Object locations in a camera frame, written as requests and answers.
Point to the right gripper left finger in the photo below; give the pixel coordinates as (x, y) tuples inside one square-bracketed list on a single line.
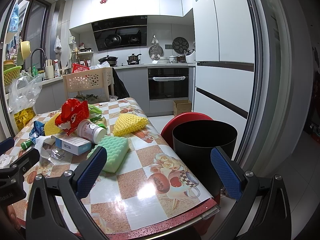
[(44, 219)]

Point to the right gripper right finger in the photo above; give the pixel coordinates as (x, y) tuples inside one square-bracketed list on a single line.
[(261, 210)]

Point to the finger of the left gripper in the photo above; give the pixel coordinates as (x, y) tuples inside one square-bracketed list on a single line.
[(6, 145), (23, 164)]

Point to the white paper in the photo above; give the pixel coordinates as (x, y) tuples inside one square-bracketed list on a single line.
[(5, 161)]

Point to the blue wrapper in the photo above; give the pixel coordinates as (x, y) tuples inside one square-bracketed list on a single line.
[(37, 131)]

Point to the clear plastic blister pack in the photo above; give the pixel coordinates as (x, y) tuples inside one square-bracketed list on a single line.
[(54, 154)]

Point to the yellow sponge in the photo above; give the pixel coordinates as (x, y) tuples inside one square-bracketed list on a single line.
[(50, 128)]

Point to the white blue medicine box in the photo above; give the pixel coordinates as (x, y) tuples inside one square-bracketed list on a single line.
[(72, 144)]

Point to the red plastic bag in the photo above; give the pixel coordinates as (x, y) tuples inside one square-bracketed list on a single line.
[(72, 113)]

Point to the white pink yogurt cup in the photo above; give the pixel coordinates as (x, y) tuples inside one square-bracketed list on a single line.
[(90, 131)]

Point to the green snack wrapper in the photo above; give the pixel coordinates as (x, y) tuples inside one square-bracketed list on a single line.
[(96, 116)]

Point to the green wavy sponge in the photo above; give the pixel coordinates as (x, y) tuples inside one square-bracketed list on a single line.
[(116, 148)]

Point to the yellow foam fruit net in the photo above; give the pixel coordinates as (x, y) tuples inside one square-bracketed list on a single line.
[(128, 123)]

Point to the black kitchen faucet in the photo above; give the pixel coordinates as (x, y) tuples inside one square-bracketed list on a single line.
[(38, 59)]

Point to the black round trash bin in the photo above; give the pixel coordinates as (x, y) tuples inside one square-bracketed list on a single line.
[(193, 142)]

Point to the person's left hand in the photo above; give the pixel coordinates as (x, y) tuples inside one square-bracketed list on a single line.
[(12, 217)]

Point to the gold foil bag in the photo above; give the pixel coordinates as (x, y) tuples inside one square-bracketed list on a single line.
[(23, 117)]

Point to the clear plastic bag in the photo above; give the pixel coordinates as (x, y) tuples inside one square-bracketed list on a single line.
[(23, 92)]

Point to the yellow green basket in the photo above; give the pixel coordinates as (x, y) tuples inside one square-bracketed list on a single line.
[(11, 74)]

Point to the white spray bottle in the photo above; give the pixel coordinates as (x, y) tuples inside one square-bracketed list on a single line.
[(56, 68)]

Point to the red plastic basket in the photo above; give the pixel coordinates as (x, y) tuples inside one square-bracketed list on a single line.
[(78, 68)]

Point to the beige plastic chair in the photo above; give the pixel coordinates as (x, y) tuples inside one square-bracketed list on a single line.
[(100, 78)]

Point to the checkered floral tablecloth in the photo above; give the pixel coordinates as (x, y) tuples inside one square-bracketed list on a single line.
[(124, 204)]

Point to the black jacket on chair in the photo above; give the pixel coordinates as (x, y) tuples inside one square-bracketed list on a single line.
[(119, 89)]

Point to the black wok with lid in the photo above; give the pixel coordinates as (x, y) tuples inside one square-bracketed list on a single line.
[(112, 60)]

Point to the red plastic stool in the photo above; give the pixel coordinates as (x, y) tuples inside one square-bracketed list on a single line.
[(183, 182)]

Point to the black pot on stove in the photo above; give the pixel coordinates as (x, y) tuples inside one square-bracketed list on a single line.
[(133, 59)]

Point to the cardboard box on floor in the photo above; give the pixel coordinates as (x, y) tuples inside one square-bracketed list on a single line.
[(182, 106)]

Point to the black range hood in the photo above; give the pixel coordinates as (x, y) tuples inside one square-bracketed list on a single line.
[(121, 32)]

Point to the black built-in oven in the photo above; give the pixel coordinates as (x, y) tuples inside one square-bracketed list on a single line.
[(168, 83)]

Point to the grey round trivet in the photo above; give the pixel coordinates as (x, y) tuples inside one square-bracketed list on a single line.
[(155, 51)]

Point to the white rice cooker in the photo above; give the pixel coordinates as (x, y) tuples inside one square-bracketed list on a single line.
[(190, 56)]

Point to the white refrigerator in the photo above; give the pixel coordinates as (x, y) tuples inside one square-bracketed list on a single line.
[(225, 58)]

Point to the round patterned wall plate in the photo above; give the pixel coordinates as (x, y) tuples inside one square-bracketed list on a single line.
[(180, 45)]

